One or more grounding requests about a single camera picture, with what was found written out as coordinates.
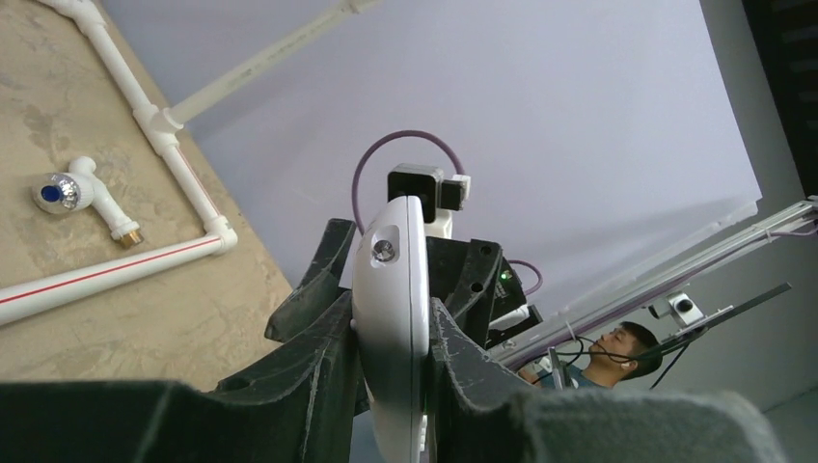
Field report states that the person in background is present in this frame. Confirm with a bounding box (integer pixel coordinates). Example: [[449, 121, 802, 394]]
[[520, 321, 665, 391]]

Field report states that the external camera on rail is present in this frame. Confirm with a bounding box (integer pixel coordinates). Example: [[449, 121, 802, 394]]
[[647, 291, 705, 328]]

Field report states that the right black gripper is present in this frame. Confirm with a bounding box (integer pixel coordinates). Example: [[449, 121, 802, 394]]
[[264, 218, 543, 348]]

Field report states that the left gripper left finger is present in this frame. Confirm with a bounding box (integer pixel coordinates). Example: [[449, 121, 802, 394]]
[[1, 293, 358, 462]]

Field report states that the aluminium table frame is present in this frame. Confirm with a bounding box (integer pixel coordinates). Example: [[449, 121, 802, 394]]
[[489, 195, 817, 368]]

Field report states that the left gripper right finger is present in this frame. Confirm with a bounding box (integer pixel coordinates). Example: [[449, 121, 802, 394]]
[[427, 300, 786, 462]]

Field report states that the white plastic faucet tap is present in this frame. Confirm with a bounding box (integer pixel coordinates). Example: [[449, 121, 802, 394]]
[[29, 156, 144, 249]]

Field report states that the white PVC pipe frame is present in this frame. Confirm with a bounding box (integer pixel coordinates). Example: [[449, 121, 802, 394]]
[[0, 0, 385, 328]]

